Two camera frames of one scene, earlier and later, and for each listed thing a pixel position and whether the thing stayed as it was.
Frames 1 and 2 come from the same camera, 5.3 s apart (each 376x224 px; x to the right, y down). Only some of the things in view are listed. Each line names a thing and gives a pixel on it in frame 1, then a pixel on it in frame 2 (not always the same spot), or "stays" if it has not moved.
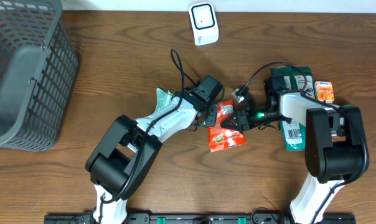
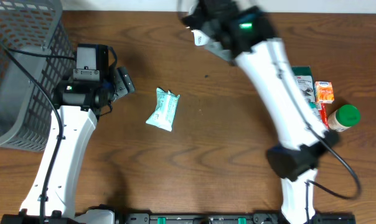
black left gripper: x=211 y=124 -> x=124 y=82
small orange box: x=324 y=91 stays
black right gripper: x=242 y=116 -> x=216 y=45
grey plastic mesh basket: x=32 y=65 stays
